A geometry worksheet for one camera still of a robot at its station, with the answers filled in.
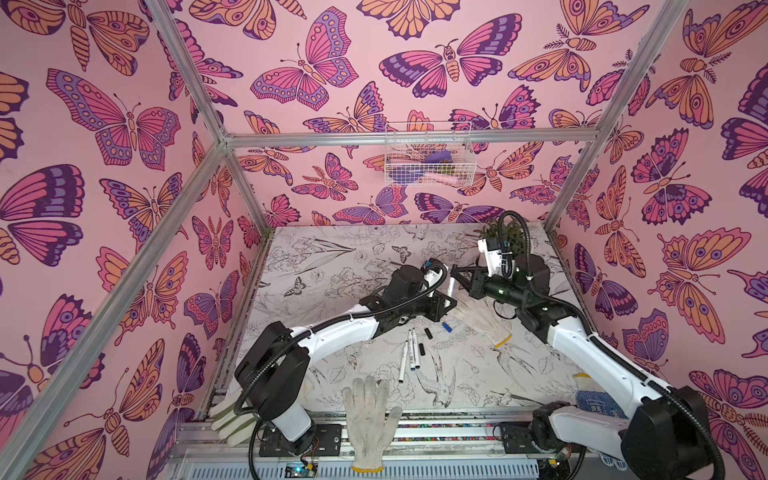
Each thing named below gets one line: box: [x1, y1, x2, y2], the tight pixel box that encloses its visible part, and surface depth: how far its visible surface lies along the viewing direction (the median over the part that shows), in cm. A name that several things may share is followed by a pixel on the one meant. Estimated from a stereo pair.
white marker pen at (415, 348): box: [412, 327, 420, 369], surface depth 89 cm
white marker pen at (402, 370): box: [398, 340, 409, 383], surface depth 87 cm
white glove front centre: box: [343, 375, 403, 474], surface depth 78 cm
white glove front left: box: [210, 389, 256, 447], surface depth 76 cm
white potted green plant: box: [473, 219, 525, 258], surface depth 95 cm
